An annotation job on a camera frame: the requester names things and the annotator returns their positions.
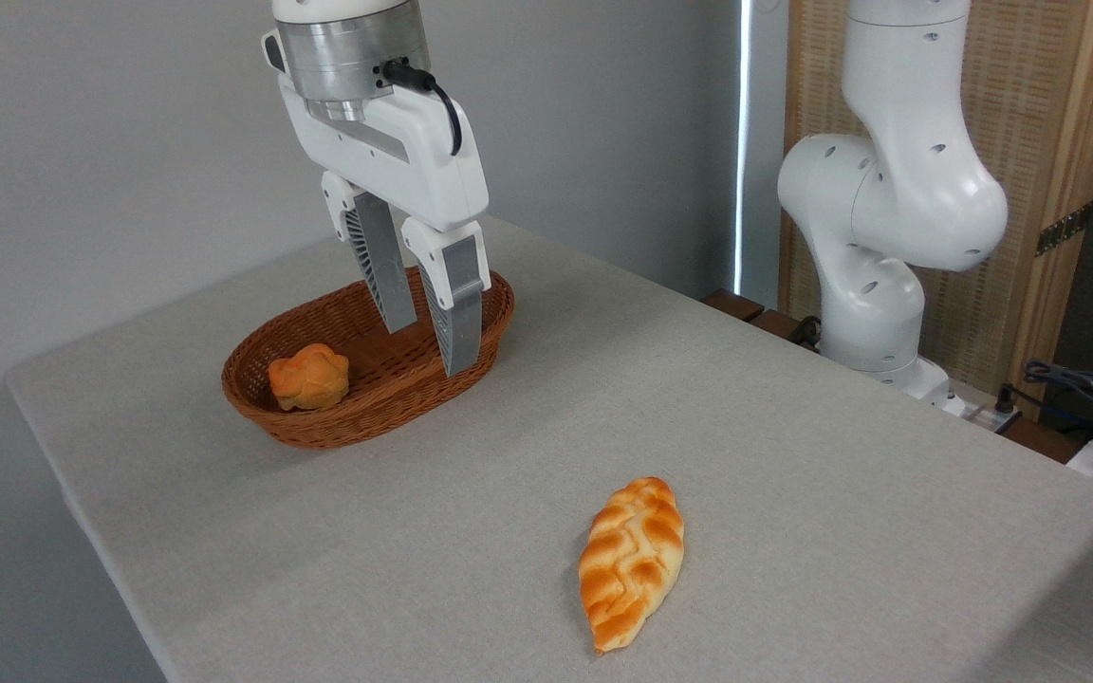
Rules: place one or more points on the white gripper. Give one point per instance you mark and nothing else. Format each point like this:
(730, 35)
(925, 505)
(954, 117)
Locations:
(414, 152)

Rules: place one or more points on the long braided bread loaf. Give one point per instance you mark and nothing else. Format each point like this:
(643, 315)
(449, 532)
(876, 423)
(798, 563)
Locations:
(630, 564)

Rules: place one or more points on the small round orange bread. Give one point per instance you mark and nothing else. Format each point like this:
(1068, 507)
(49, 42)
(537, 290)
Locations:
(309, 378)

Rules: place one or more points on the brown oval wicker basket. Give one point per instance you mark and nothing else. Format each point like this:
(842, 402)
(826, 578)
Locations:
(347, 429)

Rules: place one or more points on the grey tablecloth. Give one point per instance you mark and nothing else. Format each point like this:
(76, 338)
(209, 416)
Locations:
(414, 550)

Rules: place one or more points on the bright vertical light strip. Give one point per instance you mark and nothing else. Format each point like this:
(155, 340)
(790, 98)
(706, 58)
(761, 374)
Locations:
(744, 142)

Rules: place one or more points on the white power strip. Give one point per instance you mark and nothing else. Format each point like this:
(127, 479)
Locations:
(981, 414)

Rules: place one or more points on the metal screen hinge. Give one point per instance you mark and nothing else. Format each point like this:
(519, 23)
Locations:
(1065, 229)

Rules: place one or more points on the wooden rattan screen panel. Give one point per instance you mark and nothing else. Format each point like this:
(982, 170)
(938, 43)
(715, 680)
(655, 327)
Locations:
(1040, 95)

